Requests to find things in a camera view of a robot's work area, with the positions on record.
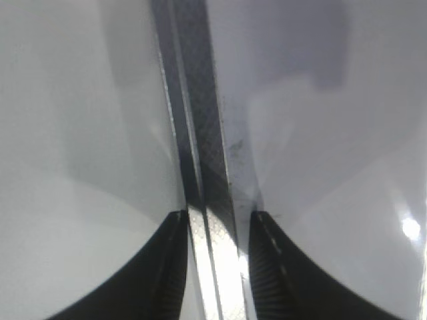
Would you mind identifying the white whiteboard with aluminium frame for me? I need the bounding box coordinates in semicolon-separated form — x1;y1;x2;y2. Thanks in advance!
151;1;426;319

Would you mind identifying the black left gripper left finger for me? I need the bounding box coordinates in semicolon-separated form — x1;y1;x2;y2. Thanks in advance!
52;211;188;319

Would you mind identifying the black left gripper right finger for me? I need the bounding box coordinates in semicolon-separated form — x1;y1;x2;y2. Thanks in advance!
249;211;417;319

